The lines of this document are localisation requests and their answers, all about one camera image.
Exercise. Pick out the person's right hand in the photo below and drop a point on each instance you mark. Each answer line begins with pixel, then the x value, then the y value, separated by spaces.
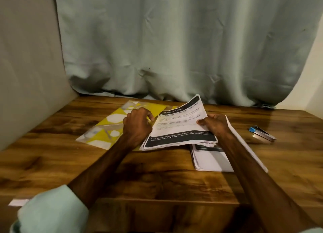
pixel 217 125

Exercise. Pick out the person's left hand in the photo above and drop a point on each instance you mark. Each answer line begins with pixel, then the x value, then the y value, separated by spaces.
pixel 136 126

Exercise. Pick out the yellow patterned folder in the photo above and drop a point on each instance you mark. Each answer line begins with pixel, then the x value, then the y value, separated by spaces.
pixel 108 126

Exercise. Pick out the blue pen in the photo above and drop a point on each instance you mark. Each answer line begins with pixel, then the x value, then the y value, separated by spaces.
pixel 262 134

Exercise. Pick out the person's right forearm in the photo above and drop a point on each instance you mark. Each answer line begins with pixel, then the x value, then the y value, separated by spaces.
pixel 267 190

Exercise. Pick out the person's left forearm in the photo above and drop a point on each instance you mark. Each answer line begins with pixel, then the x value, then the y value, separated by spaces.
pixel 75 190

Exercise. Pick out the pale green curtain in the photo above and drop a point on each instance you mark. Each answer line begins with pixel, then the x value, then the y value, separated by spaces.
pixel 192 38

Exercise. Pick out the white paper tag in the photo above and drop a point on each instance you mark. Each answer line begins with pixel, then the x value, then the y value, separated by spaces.
pixel 17 202

